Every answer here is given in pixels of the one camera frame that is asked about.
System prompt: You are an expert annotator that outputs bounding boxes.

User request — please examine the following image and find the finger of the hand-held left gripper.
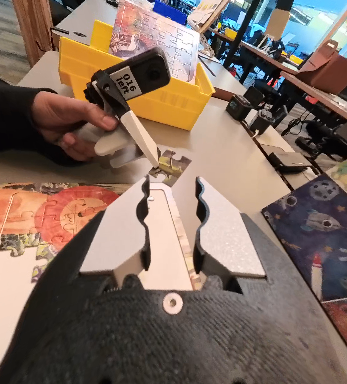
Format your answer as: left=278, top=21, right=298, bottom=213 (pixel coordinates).
left=110, top=143, right=146, bottom=169
left=120, top=109, right=161, bottom=169

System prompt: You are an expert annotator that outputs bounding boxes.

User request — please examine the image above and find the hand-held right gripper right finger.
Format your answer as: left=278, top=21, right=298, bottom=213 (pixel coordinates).
left=192, top=176, right=267, bottom=288

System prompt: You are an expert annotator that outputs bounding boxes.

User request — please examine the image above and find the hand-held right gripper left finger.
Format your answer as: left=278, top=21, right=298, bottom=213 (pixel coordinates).
left=79, top=175, right=152, bottom=288

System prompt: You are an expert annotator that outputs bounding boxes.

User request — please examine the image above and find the lion jigsaw puzzle board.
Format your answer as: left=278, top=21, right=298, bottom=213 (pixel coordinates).
left=0, top=180, right=202, bottom=293

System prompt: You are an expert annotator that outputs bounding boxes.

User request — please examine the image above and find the person's left hand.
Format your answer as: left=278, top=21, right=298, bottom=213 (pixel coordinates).
left=30, top=90, right=120, bottom=162

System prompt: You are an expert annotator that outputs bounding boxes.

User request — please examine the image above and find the yellow plastic bin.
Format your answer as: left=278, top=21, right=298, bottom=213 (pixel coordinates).
left=59, top=19, right=215, bottom=131

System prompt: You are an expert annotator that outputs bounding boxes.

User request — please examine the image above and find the colourful jigsaw puzzle board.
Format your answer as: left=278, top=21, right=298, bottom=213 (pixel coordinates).
left=109, top=0, right=200, bottom=83

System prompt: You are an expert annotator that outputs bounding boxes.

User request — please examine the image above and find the blue plastic crate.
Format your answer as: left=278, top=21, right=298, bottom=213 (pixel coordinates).
left=152, top=0, right=188, bottom=25

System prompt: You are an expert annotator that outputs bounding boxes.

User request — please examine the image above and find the space print puzzle box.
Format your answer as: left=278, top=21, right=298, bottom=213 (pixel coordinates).
left=261, top=150, right=347, bottom=381

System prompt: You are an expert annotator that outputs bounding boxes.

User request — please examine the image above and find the plywood stand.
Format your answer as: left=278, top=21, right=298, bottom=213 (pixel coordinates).
left=187, top=0, right=230, bottom=58

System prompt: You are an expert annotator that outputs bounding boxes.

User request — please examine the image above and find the grey metal box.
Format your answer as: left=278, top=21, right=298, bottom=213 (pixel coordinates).
left=260, top=144, right=313, bottom=173

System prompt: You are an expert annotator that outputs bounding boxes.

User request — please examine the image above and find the black charger case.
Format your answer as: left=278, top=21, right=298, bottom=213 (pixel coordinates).
left=226, top=87, right=265, bottom=121

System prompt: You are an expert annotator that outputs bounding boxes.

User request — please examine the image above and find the black pillar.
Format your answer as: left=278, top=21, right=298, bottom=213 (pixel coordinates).
left=222, top=0, right=262, bottom=69

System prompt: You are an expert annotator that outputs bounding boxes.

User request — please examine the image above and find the black power adapter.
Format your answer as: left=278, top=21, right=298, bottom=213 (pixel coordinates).
left=249, top=105, right=289, bottom=135

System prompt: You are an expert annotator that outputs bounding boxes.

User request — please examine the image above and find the black office chair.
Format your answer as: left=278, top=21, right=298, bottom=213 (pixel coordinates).
left=294, top=118, right=347, bottom=159

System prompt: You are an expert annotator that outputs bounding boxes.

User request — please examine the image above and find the brown desk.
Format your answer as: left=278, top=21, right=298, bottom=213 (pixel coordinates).
left=240, top=37, right=347, bottom=121

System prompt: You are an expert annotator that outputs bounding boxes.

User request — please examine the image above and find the brown cardboard box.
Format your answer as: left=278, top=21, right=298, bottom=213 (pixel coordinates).
left=296, top=40, right=347, bottom=95

